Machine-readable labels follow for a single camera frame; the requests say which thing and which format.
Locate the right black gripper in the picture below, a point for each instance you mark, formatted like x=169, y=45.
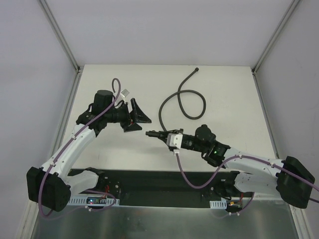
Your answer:
x=165, y=136

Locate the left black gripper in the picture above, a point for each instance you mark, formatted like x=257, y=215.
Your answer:
x=127, y=115

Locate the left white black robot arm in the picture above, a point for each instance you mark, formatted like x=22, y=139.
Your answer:
x=51, y=185

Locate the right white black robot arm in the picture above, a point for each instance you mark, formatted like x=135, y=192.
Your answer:
x=286, y=178

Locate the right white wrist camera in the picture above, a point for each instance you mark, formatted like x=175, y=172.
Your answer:
x=174, y=142

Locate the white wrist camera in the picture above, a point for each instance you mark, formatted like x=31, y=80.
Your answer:
x=124, y=94
x=174, y=142

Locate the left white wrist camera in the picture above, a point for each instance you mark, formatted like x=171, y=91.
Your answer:
x=124, y=94

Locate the left aluminium frame post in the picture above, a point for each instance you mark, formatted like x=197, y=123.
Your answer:
x=59, y=34

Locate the aluminium frame post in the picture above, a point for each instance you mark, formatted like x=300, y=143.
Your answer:
x=59, y=34
x=276, y=34

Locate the right white slotted cable duct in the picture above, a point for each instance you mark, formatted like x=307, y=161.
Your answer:
x=221, y=204

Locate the white slotted cable duct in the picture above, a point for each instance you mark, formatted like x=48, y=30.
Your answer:
x=221, y=204
x=92, y=201

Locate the left white slotted cable duct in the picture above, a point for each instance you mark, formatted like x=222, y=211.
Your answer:
x=92, y=201

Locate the right aluminium frame post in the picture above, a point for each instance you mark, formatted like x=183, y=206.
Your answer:
x=276, y=34

